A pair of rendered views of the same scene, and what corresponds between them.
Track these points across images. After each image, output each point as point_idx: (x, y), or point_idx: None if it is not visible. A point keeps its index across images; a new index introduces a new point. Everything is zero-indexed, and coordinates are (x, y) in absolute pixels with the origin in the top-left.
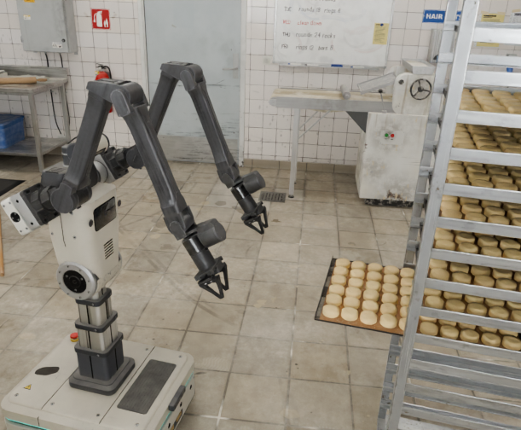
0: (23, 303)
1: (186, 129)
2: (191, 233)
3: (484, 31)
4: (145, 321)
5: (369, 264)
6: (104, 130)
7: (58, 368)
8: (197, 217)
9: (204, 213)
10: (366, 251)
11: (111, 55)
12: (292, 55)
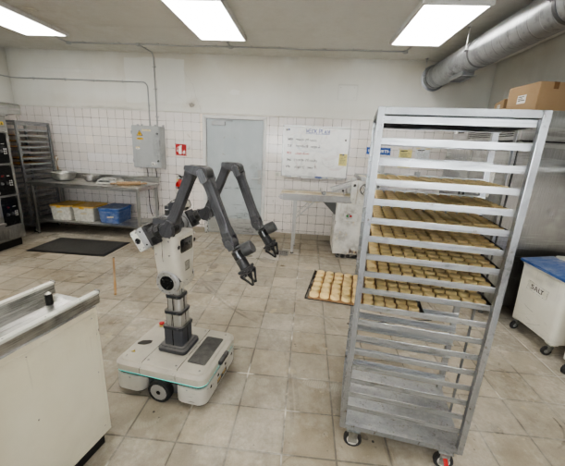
0: (128, 310)
1: (228, 214)
2: (237, 248)
3: (386, 139)
4: (202, 320)
5: (336, 273)
6: None
7: (152, 340)
8: (235, 263)
9: None
10: None
11: None
12: (291, 171)
